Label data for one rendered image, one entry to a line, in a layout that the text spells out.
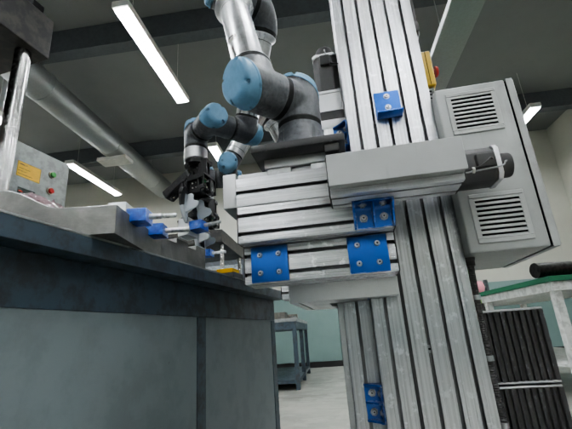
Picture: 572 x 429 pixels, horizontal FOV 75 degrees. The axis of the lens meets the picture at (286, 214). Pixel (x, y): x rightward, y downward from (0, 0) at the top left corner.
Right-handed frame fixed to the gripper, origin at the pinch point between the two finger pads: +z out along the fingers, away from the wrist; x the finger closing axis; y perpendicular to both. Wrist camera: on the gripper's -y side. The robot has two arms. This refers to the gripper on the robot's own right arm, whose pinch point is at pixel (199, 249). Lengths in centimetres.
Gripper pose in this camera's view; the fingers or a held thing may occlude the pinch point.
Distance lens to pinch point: 153.3
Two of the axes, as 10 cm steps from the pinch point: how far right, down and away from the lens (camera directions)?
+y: 9.8, -1.2, -1.4
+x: 1.7, 2.9, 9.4
